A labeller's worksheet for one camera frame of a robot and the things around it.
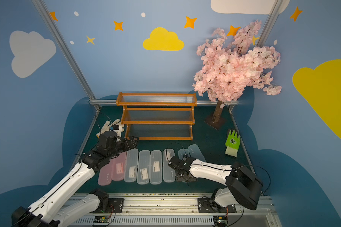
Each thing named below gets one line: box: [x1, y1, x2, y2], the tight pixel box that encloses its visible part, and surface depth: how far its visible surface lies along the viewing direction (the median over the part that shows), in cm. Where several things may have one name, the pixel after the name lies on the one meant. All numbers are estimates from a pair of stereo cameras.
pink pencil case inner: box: [110, 151, 127, 182], surface depth 86 cm
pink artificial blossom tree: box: [192, 19, 282, 130], surface depth 72 cm
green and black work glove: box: [225, 130, 241, 158], surface depth 100 cm
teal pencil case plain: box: [188, 143, 207, 162], surface depth 96 cm
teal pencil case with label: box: [178, 148, 190, 161], surface depth 97 cm
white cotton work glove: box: [95, 119, 125, 141], surface depth 106 cm
